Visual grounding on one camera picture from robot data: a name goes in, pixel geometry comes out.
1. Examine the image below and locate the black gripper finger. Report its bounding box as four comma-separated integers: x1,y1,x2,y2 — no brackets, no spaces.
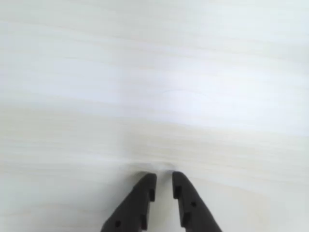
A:
172,171,223,232
100,172,157,232

